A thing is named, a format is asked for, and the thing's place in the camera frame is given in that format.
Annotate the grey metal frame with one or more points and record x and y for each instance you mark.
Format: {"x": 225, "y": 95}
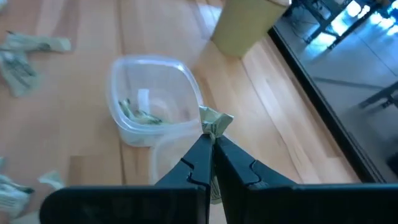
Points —
{"x": 382, "y": 95}

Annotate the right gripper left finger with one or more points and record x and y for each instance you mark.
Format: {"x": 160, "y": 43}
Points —
{"x": 186, "y": 174}

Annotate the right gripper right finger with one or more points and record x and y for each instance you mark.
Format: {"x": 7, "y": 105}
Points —
{"x": 242, "y": 174}

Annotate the black desk frame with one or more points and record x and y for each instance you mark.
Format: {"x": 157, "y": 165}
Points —
{"x": 323, "y": 18}

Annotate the clear plastic container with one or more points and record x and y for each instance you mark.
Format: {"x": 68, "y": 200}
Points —
{"x": 168, "y": 155}
{"x": 161, "y": 74}

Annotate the white green-printed packet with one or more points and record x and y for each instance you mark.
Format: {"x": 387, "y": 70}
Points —
{"x": 140, "y": 117}
{"x": 214, "y": 123}
{"x": 34, "y": 43}
{"x": 12, "y": 196}
{"x": 18, "y": 73}
{"x": 53, "y": 180}

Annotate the yellow-green paper cup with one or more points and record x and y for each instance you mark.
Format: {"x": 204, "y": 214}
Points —
{"x": 245, "y": 25}

